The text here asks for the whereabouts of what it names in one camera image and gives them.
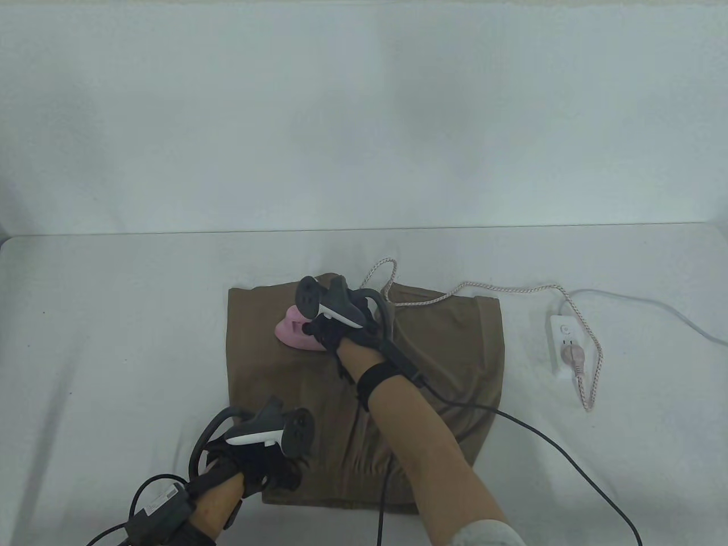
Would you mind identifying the pink white braided cord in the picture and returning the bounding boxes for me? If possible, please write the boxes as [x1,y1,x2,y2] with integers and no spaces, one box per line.
[359,259,603,411]

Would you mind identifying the person's right hand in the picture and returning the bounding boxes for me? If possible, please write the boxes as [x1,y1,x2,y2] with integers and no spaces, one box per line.
[307,316,388,358]

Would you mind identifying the person's left hand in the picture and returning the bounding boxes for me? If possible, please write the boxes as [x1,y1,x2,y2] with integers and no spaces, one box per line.
[199,441,303,500]

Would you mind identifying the black white hand controller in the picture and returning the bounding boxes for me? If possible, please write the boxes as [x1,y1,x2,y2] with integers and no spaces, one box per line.
[189,396,315,478]
[295,276,394,342]

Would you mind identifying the pink electric iron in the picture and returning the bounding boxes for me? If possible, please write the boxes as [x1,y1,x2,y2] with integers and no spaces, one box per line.
[275,305,330,353]

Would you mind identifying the grey shirt sleeve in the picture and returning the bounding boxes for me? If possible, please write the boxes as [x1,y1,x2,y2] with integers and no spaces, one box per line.
[449,518,527,546]

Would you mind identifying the brown shorts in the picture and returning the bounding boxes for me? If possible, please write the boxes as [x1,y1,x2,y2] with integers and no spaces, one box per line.
[227,273,506,515]

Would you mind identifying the person's left forearm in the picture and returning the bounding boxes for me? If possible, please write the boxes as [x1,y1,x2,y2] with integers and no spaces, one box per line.
[188,475,246,546]

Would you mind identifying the black wrist strap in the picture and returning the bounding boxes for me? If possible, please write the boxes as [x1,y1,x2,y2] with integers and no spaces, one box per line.
[355,364,409,409]

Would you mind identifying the black sensor box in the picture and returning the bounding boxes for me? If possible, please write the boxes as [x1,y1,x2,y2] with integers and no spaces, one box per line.
[381,340,426,388]
[128,483,197,546]

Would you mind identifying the white power cable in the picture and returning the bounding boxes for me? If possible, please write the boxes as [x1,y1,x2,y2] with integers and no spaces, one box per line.
[555,288,728,343]

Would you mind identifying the white power strip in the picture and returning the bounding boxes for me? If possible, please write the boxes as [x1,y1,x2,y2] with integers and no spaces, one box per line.
[548,312,578,377]

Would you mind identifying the white table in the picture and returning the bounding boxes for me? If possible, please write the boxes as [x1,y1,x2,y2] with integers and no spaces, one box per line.
[0,223,728,546]

